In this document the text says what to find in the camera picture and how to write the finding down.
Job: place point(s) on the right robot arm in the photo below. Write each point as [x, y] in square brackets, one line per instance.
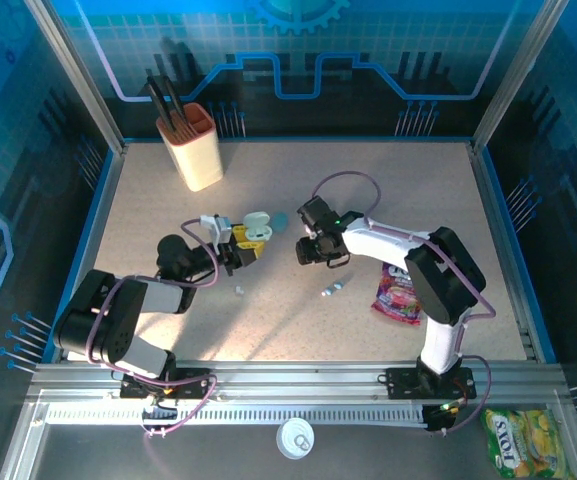
[383, 240]

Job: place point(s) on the aluminium side rail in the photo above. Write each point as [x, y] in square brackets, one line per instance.
[503, 250]
[99, 225]

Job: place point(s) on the white earbuds charging case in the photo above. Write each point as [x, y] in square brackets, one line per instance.
[260, 232]

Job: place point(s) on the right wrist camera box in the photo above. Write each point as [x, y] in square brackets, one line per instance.
[315, 212]

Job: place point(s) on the purple candy bag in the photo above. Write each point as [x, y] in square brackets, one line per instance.
[398, 295]

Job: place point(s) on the white pull-tab can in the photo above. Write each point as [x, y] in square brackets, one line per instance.
[294, 440]

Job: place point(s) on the aluminium frame post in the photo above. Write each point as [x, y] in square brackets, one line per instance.
[75, 75]
[518, 75]

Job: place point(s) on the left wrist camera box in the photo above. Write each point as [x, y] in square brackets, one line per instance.
[215, 227]

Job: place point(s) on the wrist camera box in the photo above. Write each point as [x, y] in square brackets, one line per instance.
[215, 227]
[315, 212]

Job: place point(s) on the aluminium frame rail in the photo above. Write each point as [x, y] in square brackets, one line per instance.
[293, 380]

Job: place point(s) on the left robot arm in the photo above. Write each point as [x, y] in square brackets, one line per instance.
[108, 315]

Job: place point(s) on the green yellow candy bag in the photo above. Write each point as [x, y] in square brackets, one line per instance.
[523, 442]

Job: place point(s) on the cream knife block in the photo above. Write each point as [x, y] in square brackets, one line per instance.
[198, 155]

